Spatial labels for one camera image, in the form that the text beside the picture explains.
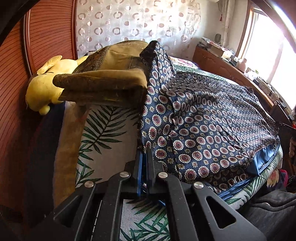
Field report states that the mustard patterned folded cloth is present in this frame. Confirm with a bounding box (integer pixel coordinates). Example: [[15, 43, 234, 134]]
[[53, 40, 149, 107]]

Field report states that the cardboard box on cabinet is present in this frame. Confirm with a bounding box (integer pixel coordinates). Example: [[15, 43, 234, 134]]
[[207, 44, 232, 59]]

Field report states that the pink ceramic jar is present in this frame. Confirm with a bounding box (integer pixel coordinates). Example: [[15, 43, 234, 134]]
[[236, 58, 247, 73]]

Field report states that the wooden sideboard cabinet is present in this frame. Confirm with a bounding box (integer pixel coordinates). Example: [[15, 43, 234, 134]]
[[193, 46, 292, 126]]

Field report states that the green fern leaf sheet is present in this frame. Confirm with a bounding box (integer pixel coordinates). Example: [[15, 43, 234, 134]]
[[75, 62, 284, 241]]

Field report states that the navy patterned satin shirt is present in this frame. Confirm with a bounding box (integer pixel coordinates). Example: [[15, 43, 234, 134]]
[[140, 41, 280, 200]]

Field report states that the circle patterned sheer curtain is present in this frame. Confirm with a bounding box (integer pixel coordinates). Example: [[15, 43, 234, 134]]
[[76, 0, 201, 59]]

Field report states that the yellow plush toy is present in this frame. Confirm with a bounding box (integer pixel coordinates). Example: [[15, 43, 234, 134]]
[[25, 55, 87, 115]]

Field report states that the wooden slatted wardrobe door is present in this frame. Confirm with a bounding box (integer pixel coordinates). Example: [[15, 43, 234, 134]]
[[1, 1, 77, 210]]

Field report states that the window with wooden frame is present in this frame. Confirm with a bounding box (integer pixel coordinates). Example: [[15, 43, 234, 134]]
[[238, 3, 295, 106]]

